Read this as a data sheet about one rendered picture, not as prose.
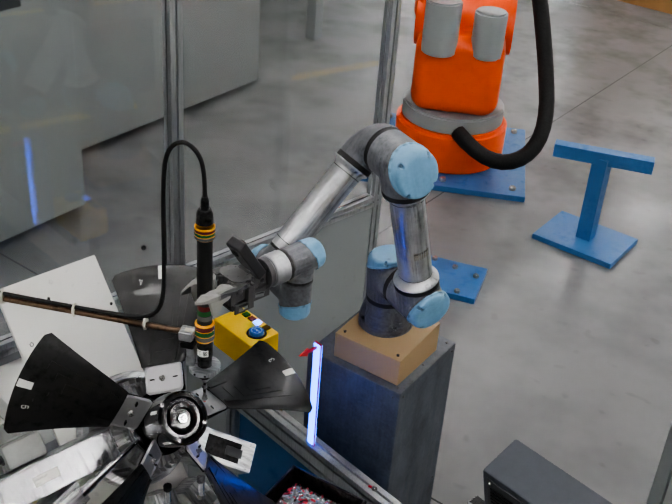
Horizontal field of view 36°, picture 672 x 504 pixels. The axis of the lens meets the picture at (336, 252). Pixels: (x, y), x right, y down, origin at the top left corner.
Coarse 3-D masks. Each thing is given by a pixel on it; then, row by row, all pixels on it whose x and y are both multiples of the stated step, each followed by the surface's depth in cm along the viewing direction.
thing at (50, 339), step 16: (48, 336) 208; (32, 352) 207; (48, 352) 208; (64, 352) 210; (32, 368) 208; (48, 368) 209; (64, 368) 210; (80, 368) 211; (96, 368) 213; (48, 384) 210; (64, 384) 211; (80, 384) 212; (96, 384) 214; (112, 384) 215; (16, 400) 208; (32, 400) 210; (48, 400) 211; (64, 400) 212; (80, 400) 214; (96, 400) 215; (112, 400) 217; (16, 416) 210; (32, 416) 211; (48, 416) 213; (64, 416) 215; (80, 416) 216; (96, 416) 218; (112, 416) 219; (16, 432) 211
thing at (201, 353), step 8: (200, 200) 204; (208, 200) 204; (200, 208) 205; (208, 208) 205; (200, 216) 204; (208, 216) 205; (200, 224) 205; (208, 224) 205; (200, 344) 221; (208, 344) 221; (200, 352) 222; (208, 352) 222; (200, 360) 223; (208, 360) 224
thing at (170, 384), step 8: (152, 368) 228; (160, 368) 228; (168, 368) 227; (176, 368) 227; (152, 376) 228; (168, 376) 227; (152, 384) 227; (160, 384) 227; (168, 384) 226; (176, 384) 226; (152, 392) 227; (160, 392) 226
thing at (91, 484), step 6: (132, 444) 227; (126, 450) 226; (120, 456) 225; (114, 462) 223; (108, 468) 222; (96, 474) 221; (102, 474) 221; (90, 480) 219; (96, 480) 220; (84, 486) 218; (90, 486) 219; (96, 486) 220; (84, 492) 218; (90, 492) 219
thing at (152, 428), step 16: (160, 400) 220; (176, 400) 221; (192, 400) 223; (144, 416) 223; (160, 416) 217; (176, 416) 221; (192, 416) 222; (144, 432) 226; (160, 432) 217; (176, 432) 219; (192, 432) 222; (144, 448) 225; (160, 448) 227; (176, 448) 230
